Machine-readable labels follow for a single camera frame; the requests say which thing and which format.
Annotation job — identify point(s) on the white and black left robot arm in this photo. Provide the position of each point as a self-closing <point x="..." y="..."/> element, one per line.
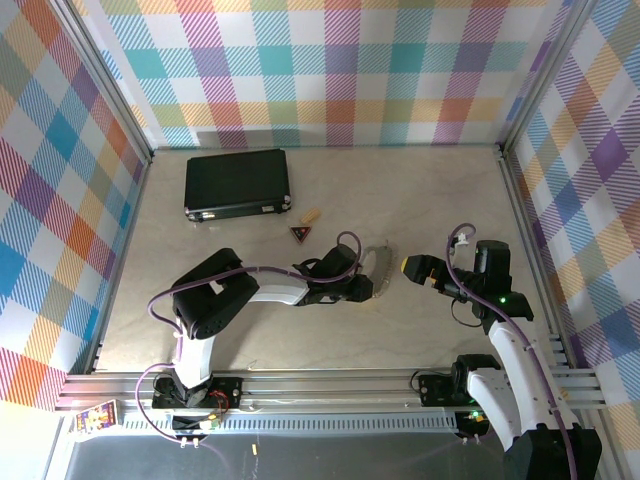
<point x="195" y="360"/>

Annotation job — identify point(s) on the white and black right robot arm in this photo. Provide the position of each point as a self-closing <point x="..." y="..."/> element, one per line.
<point x="505" y="350"/>

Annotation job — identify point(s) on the black triangular badge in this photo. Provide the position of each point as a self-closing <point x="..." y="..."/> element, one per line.
<point x="300" y="233"/>

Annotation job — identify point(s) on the small wooden block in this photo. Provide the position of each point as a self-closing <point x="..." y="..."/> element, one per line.
<point x="310" y="216"/>

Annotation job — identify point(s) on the small green circuit board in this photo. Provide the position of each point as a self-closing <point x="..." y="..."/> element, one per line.
<point x="212" y="422"/>
<point x="476" y="416"/>

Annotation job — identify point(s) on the black hard case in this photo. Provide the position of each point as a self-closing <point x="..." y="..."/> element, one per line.
<point x="235" y="182"/>

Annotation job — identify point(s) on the colourful printed card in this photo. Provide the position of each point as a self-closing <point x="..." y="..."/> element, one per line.
<point x="95" y="417"/>

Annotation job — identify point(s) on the aluminium table edge rail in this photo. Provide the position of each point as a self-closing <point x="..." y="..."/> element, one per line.
<point x="122" y="265"/>
<point x="530" y="245"/>

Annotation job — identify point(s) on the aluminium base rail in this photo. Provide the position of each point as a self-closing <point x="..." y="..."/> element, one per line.
<point x="325" y="392"/>

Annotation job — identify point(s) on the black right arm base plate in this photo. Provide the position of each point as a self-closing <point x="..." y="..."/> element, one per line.
<point x="432" y="390"/>

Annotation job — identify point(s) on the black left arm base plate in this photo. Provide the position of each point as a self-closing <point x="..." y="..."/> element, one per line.
<point x="230" y="387"/>

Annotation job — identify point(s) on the aluminium frame post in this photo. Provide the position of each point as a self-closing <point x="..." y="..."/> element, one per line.
<point x="544" y="75"/>
<point x="110" y="80"/>

